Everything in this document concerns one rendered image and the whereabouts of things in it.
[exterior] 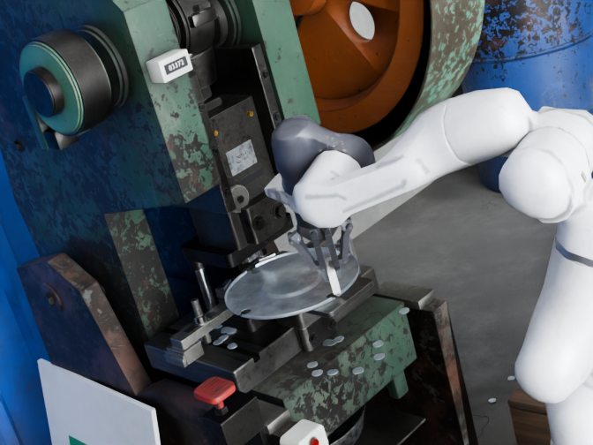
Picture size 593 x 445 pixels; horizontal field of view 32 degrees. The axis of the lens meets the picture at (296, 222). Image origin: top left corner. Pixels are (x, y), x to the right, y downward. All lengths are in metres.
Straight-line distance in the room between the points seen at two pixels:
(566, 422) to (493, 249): 2.13
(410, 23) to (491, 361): 1.40
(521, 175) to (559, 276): 0.20
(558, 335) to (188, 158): 0.75
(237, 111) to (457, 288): 1.74
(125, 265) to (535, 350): 0.97
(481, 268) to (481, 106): 2.20
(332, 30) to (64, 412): 1.13
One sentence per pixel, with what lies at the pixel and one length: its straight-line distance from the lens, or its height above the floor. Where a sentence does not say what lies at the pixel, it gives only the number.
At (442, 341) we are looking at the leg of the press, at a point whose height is 0.54.
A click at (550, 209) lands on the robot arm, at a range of 1.51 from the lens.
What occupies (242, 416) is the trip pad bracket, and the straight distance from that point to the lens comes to 1.93.
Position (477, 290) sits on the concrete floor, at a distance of 3.59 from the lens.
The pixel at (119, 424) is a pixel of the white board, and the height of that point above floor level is 0.52.
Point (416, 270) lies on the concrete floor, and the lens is 3.81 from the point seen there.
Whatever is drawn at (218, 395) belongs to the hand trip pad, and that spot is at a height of 0.76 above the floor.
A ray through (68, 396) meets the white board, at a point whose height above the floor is 0.52.
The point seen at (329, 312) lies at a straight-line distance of 1.99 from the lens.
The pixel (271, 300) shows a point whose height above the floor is 0.78.
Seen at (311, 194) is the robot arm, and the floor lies 1.10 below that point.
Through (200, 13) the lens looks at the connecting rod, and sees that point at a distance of 1.98.
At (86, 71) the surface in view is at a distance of 1.84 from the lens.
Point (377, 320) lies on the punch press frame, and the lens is 2.20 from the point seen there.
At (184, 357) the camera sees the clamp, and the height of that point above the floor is 0.73.
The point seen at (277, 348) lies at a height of 0.69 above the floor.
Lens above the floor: 1.70
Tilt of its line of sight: 22 degrees down
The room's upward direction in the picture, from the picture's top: 16 degrees counter-clockwise
